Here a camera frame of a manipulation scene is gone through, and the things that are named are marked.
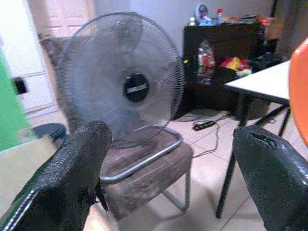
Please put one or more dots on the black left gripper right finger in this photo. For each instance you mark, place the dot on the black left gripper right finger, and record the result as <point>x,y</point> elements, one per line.
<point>272,173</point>

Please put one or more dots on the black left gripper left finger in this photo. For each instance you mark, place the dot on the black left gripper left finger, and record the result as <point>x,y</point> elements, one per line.
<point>65,173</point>

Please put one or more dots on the brown upholstered metal chair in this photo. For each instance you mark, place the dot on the brown upholstered metal chair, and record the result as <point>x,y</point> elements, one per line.
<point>146,168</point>

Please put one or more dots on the black power strip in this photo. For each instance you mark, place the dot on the black power strip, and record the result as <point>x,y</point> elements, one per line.
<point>203,125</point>

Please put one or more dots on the orange plastic plate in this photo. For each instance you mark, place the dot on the orange plastic plate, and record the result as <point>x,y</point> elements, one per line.
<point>299,93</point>

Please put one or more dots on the green board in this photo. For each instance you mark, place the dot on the green board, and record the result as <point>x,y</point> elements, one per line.
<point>10,106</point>

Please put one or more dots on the white table with black legs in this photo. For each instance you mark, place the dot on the white table with black legs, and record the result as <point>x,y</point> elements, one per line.
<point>262,84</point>

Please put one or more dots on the grey electric fan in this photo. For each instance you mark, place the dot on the grey electric fan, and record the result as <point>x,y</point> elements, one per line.
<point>120,79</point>

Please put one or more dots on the red and yellow snack bag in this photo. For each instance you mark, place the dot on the red and yellow snack bag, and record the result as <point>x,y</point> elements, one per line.
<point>234,63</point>

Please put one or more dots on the black shelf cabinet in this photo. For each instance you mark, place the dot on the black shelf cabinet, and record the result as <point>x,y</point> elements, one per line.
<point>223,67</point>

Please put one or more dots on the white cabinet door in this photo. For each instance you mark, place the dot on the white cabinet door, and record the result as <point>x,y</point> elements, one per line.
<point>25,55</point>

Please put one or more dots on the clear plastic bottle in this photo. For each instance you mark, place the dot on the clear plastic bottle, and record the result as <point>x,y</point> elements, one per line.
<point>205,61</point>

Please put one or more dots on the red capped spray bottle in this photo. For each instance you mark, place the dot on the red capped spray bottle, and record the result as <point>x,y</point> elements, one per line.
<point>219,15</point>

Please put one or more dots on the blue and white small fan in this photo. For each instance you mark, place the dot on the blue and white small fan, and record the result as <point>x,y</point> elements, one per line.
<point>201,12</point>

